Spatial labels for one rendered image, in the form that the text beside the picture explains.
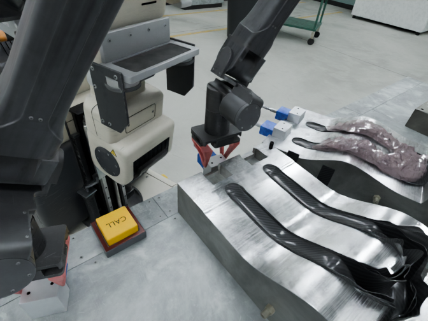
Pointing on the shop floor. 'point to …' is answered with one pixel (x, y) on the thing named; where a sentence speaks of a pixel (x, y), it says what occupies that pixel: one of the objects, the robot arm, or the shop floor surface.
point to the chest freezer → (395, 13)
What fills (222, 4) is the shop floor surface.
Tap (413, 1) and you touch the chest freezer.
